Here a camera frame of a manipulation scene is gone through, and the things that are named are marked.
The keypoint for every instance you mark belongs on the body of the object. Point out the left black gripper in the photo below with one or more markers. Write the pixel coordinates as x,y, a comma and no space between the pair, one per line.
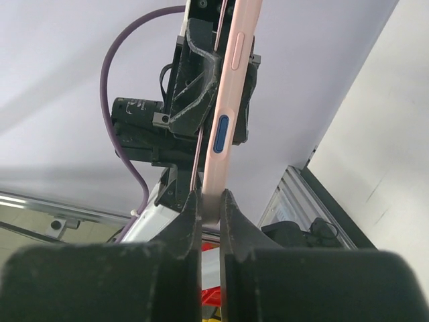
164,133

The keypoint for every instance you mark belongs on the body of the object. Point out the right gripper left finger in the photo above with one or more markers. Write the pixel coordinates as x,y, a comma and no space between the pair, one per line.
158,280

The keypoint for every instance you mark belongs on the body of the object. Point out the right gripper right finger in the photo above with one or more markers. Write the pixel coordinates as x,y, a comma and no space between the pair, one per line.
263,281

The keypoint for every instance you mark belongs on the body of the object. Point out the phone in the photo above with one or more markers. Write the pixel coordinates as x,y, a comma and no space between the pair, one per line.
232,80

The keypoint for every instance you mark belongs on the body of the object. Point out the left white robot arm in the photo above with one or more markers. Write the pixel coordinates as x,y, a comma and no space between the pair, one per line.
155,217

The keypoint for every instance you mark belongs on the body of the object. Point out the red storage bin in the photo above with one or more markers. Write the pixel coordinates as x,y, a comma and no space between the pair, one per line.
211,297

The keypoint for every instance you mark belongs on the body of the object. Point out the aluminium front rail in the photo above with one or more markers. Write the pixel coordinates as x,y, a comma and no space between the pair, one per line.
295,215

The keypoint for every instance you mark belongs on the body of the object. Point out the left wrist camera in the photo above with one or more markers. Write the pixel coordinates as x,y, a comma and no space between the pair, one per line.
202,17

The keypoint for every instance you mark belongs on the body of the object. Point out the left aluminium frame post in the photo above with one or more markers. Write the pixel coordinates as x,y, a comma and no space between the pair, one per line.
37,213

